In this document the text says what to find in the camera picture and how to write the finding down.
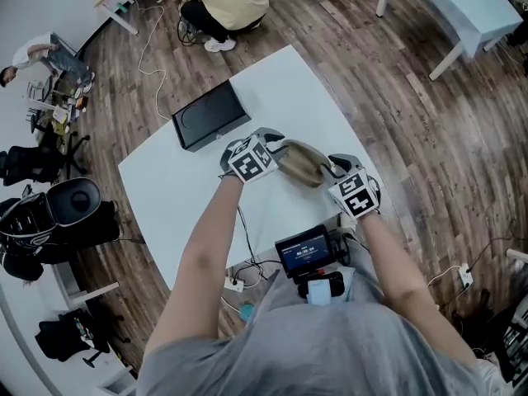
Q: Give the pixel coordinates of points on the black equipment rack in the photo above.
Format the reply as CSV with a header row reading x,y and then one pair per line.
x,y
503,328

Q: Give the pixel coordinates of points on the black flat box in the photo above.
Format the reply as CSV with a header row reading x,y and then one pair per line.
x,y
210,116

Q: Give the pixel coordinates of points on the light blue table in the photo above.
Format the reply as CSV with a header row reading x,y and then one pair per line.
x,y
466,6

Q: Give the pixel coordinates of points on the person's right forearm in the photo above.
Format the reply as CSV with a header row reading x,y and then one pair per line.
x,y
396,279

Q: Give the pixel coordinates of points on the cluttered desk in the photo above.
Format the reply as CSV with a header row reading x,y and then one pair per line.
x,y
62,105

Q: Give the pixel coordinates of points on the black chest-mounted display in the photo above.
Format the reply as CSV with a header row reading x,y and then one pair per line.
x,y
304,254

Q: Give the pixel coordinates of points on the open black equipment case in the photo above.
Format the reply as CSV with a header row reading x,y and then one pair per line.
x,y
53,217

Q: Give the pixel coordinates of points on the person's grey shirt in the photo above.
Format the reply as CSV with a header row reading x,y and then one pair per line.
x,y
313,345

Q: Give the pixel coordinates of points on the tan glasses case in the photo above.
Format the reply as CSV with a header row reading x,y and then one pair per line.
x,y
301,163

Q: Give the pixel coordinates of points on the white power strip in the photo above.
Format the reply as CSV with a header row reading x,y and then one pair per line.
x,y
234,284
465,274

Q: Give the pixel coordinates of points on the person's left forearm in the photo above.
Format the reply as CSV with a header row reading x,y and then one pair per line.
x,y
198,262

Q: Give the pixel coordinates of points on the teal object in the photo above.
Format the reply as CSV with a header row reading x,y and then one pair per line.
x,y
248,312

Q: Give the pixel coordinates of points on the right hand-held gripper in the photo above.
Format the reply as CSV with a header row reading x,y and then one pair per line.
x,y
355,194

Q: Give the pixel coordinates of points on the black device with white label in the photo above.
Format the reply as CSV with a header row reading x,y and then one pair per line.
x,y
319,289

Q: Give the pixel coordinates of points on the black office chair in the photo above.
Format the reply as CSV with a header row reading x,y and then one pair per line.
x,y
37,161

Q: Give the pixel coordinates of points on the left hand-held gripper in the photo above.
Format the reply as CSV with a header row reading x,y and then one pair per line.
x,y
249,161

